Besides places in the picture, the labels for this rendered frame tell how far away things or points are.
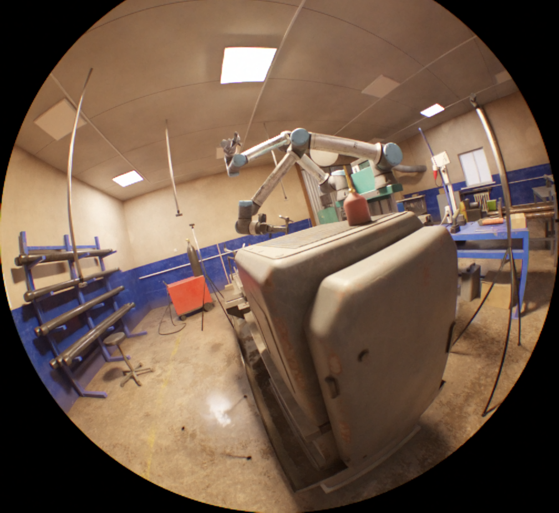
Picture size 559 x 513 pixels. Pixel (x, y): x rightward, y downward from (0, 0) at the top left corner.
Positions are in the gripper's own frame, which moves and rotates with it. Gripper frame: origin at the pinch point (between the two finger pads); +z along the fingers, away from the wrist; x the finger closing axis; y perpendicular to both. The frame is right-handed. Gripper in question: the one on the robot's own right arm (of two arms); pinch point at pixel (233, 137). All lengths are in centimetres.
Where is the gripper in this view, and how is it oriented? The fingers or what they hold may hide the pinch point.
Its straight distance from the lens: 130.5
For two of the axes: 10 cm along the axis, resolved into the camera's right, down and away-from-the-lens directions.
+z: 3.1, -0.4, -9.5
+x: -5.2, 8.3, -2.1
